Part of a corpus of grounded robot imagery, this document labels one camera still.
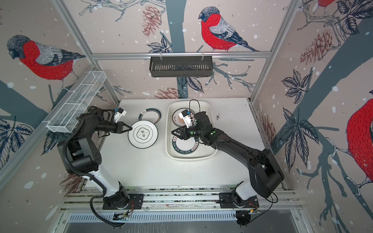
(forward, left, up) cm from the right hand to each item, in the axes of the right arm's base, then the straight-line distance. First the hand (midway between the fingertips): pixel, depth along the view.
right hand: (173, 133), depth 77 cm
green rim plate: (+2, -7, -19) cm, 20 cm away
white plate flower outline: (+5, +20, -9) cm, 22 cm away
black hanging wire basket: (+54, +1, +7) cm, 54 cm away
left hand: (+6, +29, -4) cm, 30 cm away
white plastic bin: (-1, -17, -19) cm, 26 cm away
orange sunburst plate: (+23, +2, -19) cm, 30 cm away
